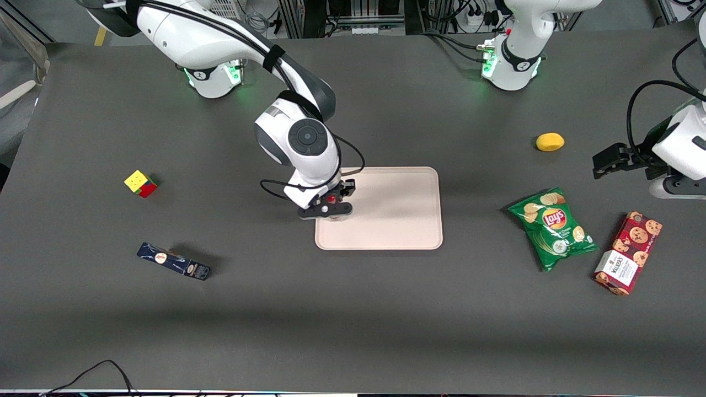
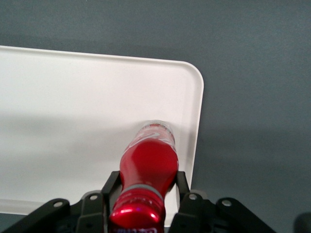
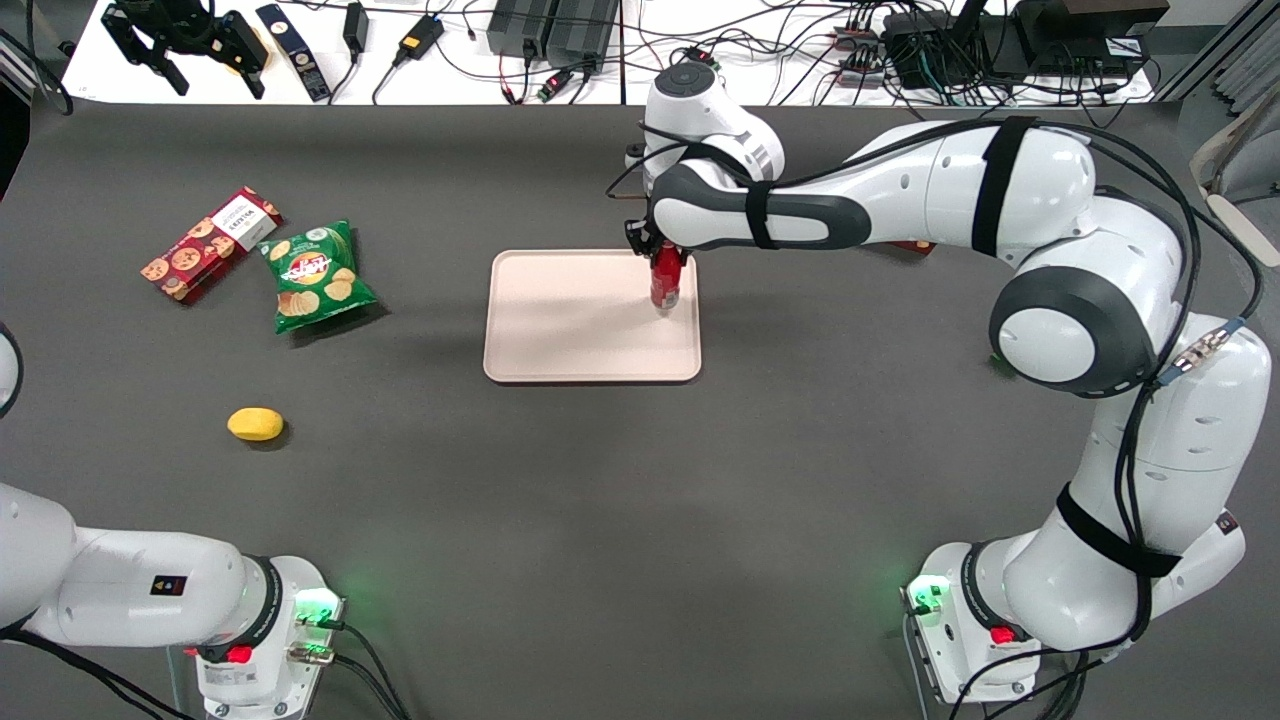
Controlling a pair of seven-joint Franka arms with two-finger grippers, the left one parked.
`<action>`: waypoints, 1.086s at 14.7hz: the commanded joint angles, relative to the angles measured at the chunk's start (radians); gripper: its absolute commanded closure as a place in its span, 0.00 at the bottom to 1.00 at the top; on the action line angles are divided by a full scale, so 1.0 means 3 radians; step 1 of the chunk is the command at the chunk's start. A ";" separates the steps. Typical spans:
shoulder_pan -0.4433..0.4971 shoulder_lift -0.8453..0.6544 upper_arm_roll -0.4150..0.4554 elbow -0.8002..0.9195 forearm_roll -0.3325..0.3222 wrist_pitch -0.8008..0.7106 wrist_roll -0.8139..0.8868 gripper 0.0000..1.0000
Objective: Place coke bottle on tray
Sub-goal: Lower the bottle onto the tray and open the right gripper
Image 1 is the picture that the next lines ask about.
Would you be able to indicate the red tartan cookie box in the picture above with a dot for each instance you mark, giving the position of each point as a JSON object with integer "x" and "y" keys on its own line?
{"x": 629, "y": 253}

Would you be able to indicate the multicoloured puzzle cube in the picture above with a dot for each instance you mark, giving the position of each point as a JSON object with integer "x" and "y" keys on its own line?
{"x": 140, "y": 184}

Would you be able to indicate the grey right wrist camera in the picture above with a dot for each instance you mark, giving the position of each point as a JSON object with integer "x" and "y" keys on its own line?
{"x": 314, "y": 212}

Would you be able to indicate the dark blue snack box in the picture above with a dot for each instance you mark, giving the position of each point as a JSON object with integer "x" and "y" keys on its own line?
{"x": 174, "y": 261}

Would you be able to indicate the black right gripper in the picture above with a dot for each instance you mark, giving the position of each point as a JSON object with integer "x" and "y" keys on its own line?
{"x": 347, "y": 190}

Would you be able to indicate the coke bottle with red cap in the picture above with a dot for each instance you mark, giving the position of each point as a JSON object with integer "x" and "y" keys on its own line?
{"x": 331, "y": 199}

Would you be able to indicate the cream plastic tray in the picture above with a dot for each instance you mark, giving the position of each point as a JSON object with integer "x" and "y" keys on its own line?
{"x": 391, "y": 209}

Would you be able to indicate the green Lays chips bag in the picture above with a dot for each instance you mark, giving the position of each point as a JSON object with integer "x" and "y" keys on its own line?
{"x": 554, "y": 229}

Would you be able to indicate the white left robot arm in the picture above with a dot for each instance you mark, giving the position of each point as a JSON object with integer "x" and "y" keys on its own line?
{"x": 515, "y": 69}

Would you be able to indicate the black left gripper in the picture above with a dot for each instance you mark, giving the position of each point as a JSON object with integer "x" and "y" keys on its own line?
{"x": 638, "y": 156}

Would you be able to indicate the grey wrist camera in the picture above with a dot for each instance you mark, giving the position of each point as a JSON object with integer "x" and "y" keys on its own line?
{"x": 678, "y": 188}
{"x": 314, "y": 212}

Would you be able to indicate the white power strip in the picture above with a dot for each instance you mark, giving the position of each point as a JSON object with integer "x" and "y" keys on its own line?
{"x": 479, "y": 20}

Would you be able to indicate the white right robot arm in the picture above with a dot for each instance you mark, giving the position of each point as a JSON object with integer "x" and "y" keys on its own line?
{"x": 209, "y": 38}

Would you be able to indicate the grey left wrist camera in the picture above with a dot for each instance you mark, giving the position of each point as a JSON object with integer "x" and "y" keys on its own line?
{"x": 678, "y": 188}

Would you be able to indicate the yellow lemon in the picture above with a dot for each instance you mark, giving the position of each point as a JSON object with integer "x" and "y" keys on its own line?
{"x": 550, "y": 142}

